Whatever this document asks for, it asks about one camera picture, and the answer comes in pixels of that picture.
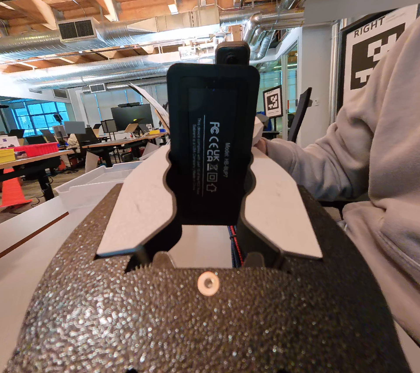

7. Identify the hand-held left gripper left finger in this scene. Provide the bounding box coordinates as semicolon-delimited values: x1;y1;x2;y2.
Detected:
97;149;182;260

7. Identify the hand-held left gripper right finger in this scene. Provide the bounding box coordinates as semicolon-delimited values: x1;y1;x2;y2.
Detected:
240;149;324;269

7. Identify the black usb hub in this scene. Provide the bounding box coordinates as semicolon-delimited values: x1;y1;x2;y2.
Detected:
166;63;260;226

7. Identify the person's right forearm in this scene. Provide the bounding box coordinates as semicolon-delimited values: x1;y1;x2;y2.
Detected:
262;17;420;208

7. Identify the white desk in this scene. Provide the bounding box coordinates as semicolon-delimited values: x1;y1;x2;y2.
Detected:
0;183;420;373

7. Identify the clear white plastic bin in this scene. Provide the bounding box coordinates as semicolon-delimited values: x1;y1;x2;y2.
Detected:
54;160;148;216

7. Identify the printed marker sign on stand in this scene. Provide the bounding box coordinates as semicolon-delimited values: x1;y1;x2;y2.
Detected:
262;85;283;132

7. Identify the black monitor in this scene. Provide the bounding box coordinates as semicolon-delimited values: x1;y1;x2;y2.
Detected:
110;104;154;133

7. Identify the white printed card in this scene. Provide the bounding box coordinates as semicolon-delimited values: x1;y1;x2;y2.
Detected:
127;82;170;134

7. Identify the black office chair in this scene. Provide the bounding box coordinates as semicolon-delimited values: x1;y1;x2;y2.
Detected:
288;87;313;144

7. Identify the wooden work table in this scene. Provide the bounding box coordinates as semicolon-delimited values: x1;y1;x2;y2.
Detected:
0;149;75;201

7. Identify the person's torso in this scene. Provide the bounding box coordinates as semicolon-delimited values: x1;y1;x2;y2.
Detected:
341;199;420;373

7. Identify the red plastic bin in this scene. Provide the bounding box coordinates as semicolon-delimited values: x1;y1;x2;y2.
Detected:
14;143;60;157

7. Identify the orange traffic cone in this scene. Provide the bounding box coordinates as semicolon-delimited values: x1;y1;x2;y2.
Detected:
0;168;32;209

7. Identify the large paned window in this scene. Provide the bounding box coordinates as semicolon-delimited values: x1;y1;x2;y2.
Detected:
12;100;72;137

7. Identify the large printed marker sign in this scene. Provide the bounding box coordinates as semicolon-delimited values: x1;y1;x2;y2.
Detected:
337;4;420;114

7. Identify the ceiling vent box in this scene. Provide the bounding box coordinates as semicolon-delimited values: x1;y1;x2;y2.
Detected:
56;17;99;43

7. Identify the red and blue braided cable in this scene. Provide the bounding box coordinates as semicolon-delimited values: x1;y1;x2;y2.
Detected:
229;225;246;268

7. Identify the large silver air duct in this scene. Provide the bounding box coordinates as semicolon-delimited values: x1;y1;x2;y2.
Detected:
0;17;230;63

